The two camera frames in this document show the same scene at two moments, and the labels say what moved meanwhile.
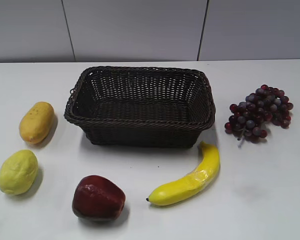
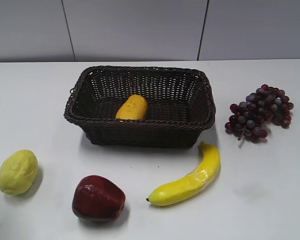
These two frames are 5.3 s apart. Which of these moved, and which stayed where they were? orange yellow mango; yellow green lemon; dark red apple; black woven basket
Moved: orange yellow mango
Stayed: yellow green lemon; dark red apple; black woven basket
